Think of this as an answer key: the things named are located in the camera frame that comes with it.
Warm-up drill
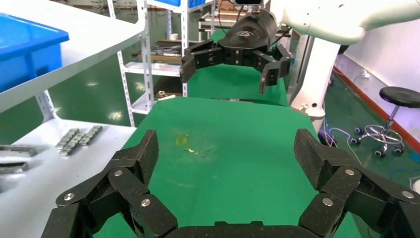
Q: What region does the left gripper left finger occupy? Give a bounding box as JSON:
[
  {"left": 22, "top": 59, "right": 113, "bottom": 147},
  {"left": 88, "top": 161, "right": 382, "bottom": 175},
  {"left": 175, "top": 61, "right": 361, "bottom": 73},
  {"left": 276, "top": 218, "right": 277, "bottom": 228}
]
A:
[{"left": 41, "top": 129, "right": 178, "bottom": 238}]

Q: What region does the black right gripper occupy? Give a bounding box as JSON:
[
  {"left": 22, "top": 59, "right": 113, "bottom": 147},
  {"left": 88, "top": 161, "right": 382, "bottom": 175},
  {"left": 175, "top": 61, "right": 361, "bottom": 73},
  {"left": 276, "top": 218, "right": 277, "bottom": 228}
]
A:
[{"left": 179, "top": 11, "right": 293, "bottom": 95}]

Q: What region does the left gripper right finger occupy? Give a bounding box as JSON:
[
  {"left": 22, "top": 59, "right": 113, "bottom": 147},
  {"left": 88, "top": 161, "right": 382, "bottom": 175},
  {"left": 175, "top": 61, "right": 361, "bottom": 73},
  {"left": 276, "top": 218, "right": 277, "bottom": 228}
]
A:
[{"left": 293, "top": 128, "right": 420, "bottom": 238}]

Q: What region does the green covered table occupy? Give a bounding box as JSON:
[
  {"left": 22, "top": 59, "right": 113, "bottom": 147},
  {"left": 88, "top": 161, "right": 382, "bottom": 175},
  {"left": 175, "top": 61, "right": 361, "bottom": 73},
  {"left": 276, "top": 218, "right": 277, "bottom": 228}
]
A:
[{"left": 188, "top": 29, "right": 290, "bottom": 107}]

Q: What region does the gray slotted metal strip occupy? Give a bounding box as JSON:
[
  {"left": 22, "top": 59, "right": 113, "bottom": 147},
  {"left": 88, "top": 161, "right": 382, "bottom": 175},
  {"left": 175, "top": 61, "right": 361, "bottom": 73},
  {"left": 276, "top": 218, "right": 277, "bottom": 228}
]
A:
[
  {"left": 0, "top": 144, "right": 38, "bottom": 158},
  {"left": 60, "top": 132, "right": 87, "bottom": 157},
  {"left": 54, "top": 127, "right": 81, "bottom": 150},
  {"left": 78, "top": 125, "right": 104, "bottom": 147}
]

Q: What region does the white metal storage rack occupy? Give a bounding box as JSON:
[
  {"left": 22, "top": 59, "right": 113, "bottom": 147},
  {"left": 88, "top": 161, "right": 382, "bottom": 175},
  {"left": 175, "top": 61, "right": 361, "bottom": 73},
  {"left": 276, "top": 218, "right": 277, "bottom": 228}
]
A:
[{"left": 121, "top": 0, "right": 218, "bottom": 116}]

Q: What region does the white robot torso column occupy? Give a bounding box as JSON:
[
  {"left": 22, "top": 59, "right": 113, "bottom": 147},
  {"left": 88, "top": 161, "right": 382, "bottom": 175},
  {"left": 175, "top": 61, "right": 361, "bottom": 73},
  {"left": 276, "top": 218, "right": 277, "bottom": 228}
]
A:
[{"left": 290, "top": 36, "right": 342, "bottom": 132}]

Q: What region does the white perforated angle leg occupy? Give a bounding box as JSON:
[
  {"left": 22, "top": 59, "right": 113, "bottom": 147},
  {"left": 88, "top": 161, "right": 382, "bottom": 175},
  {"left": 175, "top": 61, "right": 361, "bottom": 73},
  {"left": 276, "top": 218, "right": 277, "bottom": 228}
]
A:
[
  {"left": 136, "top": 0, "right": 156, "bottom": 113},
  {"left": 34, "top": 90, "right": 60, "bottom": 123},
  {"left": 106, "top": 0, "right": 136, "bottom": 128}
]

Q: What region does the green table cloth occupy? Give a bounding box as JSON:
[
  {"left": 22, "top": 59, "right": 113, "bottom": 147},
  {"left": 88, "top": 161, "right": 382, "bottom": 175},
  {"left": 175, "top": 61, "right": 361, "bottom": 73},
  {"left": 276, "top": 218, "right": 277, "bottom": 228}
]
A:
[{"left": 93, "top": 95, "right": 362, "bottom": 238}]

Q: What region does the black round stool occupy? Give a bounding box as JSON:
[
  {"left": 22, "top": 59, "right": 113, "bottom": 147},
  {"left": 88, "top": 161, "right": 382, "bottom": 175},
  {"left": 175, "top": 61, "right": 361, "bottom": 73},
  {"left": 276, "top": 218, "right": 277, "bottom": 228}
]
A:
[{"left": 350, "top": 86, "right": 420, "bottom": 158}]

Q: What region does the white shelf board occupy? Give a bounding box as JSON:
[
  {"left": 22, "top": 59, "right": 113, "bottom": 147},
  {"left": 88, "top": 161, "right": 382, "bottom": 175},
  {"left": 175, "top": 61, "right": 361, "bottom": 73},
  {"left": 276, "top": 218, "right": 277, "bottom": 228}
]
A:
[{"left": 0, "top": 0, "right": 147, "bottom": 115}]

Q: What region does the large blue plastic bin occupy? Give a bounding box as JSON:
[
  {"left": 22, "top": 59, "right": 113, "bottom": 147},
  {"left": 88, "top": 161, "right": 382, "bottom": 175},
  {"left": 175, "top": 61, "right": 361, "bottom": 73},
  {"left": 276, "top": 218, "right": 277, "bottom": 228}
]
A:
[{"left": 0, "top": 12, "right": 70, "bottom": 94}]

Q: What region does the white floor cable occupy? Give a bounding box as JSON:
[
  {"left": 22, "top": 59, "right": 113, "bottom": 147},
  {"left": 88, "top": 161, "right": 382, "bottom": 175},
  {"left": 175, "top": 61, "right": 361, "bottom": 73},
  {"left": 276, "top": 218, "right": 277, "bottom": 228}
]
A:
[{"left": 322, "top": 127, "right": 362, "bottom": 166}]

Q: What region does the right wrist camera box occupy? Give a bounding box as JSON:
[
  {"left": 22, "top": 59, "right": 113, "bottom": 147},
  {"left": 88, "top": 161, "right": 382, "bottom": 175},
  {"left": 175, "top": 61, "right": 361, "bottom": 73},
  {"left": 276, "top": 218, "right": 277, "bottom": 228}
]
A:
[{"left": 233, "top": 0, "right": 264, "bottom": 12}]

